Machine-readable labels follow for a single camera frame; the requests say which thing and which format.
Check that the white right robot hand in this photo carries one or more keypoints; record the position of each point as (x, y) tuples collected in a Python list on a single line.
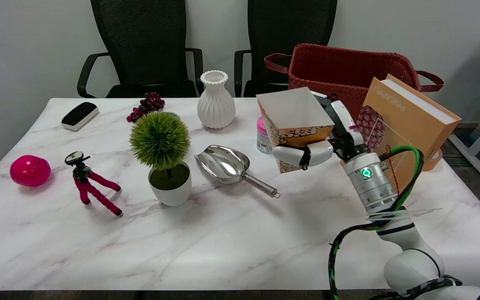
[(350, 131)]

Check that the orange popcorn box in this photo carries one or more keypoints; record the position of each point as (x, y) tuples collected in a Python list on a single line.
[(294, 112)]

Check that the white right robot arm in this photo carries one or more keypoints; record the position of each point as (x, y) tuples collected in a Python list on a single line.
[(406, 250)]

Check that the red woven basket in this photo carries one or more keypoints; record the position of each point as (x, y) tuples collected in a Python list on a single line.
[(331, 66)]

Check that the orange pineapple book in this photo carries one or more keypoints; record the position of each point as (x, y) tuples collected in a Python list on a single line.
[(411, 121)]

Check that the pink lid teal jar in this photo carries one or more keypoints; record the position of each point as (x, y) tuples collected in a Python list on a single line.
[(261, 135)]

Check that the orange tape roll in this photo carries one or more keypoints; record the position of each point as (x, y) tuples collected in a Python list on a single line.
[(435, 160)]

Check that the black mesh office chair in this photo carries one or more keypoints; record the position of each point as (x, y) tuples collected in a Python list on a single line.
[(290, 25), (144, 37)]

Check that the silver metal scoop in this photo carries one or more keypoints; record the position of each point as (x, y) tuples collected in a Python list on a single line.
[(223, 163)]

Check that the white ribbed vase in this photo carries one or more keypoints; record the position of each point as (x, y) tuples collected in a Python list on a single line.
[(216, 104)]

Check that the small teal round lid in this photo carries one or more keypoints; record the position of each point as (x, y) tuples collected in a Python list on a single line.
[(174, 113)]

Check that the green ball plant white pot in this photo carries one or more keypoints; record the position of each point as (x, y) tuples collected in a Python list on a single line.
[(161, 146)]

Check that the dark red artificial grapes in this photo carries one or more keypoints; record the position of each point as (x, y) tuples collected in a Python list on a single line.
[(148, 105)]

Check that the pink flexible mini tripod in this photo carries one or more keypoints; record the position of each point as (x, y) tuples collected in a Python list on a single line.
[(88, 183)]

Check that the black white board eraser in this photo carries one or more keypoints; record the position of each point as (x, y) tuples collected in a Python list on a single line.
[(79, 114)]

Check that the pink plastic ball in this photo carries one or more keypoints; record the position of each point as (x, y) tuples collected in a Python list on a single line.
[(29, 170)]

